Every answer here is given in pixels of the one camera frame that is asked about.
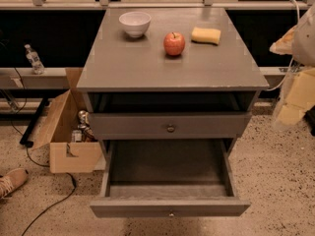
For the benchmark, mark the red apple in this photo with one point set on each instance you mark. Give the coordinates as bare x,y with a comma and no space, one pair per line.
174,43

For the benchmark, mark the tan shoe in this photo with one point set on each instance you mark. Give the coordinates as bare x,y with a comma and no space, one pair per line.
12,181

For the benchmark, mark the cardboard box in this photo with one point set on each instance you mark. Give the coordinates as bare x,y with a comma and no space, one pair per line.
56,133

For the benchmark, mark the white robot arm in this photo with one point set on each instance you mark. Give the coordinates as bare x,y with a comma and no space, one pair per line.
303,46

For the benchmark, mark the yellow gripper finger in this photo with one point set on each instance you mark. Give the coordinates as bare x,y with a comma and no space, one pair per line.
296,98
283,46

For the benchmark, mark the cans inside cardboard box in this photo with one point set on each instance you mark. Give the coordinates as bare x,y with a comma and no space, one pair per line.
83,132

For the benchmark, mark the closed grey upper drawer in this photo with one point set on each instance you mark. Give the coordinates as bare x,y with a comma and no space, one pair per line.
155,126

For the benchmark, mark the grey drawer cabinet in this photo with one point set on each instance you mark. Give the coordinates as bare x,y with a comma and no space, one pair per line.
136,76

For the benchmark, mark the yellow sponge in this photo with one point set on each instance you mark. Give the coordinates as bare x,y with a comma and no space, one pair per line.
206,35

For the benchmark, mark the white bowl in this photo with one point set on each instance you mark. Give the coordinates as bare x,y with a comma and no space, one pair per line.
135,24

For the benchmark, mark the open grey lower drawer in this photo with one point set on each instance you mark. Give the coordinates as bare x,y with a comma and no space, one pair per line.
168,178

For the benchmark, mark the clear plastic water bottle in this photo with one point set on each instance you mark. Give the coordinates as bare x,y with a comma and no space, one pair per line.
34,59

